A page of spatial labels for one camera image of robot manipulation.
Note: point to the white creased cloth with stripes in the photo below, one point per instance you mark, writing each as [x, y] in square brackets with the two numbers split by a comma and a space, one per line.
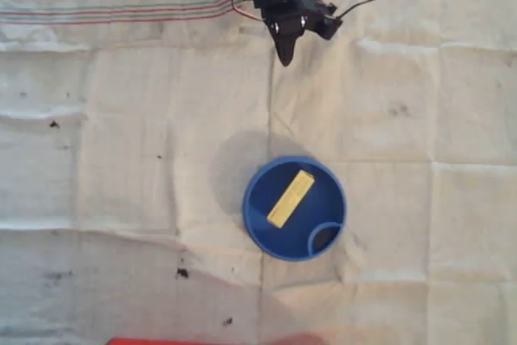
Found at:
[404, 119]

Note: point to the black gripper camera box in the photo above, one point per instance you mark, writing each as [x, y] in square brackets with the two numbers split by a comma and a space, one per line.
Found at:
[321, 15]

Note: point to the yellow rectangular block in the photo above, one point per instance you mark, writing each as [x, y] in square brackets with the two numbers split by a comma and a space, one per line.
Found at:
[291, 199]

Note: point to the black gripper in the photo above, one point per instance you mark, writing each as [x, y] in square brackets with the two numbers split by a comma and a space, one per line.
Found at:
[287, 30]

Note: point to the red flat object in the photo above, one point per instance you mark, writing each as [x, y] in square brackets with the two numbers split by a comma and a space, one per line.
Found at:
[210, 341]

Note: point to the blue plastic bowl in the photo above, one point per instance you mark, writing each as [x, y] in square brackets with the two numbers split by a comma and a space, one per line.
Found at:
[299, 240]

